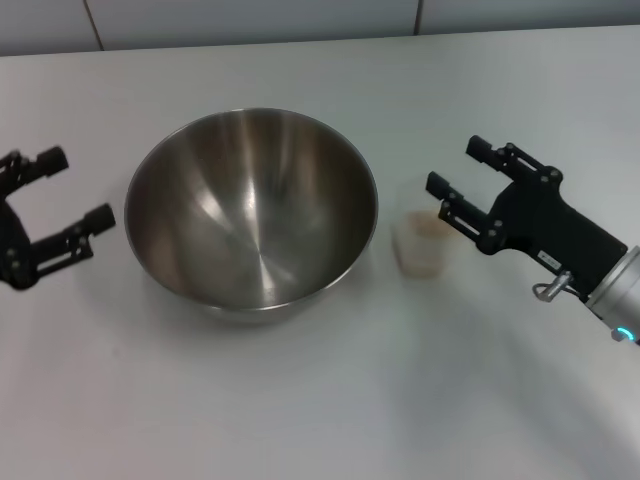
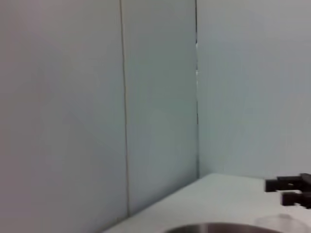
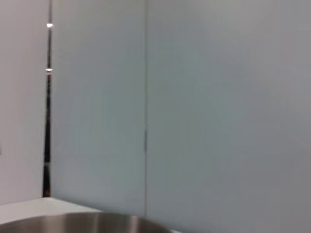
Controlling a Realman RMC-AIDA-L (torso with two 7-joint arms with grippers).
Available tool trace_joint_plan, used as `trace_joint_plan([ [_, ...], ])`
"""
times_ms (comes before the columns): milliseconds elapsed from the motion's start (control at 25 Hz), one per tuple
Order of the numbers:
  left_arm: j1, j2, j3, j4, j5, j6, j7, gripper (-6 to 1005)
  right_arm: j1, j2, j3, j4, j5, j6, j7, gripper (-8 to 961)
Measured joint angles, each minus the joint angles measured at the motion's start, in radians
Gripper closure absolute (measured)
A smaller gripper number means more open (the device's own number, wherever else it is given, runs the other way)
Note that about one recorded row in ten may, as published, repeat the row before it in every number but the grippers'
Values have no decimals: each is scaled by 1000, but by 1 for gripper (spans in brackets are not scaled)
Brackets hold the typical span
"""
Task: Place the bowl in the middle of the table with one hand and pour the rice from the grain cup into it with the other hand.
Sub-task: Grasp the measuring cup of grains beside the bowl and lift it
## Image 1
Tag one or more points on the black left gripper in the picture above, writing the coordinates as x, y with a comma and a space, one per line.
12, 250

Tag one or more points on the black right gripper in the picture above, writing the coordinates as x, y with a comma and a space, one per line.
545, 225

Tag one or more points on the clear plastic measuring cup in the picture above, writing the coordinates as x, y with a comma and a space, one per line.
425, 235

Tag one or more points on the stainless steel mixing bowl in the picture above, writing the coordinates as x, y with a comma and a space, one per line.
250, 215

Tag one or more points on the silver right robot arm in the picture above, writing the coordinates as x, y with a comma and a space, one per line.
617, 290

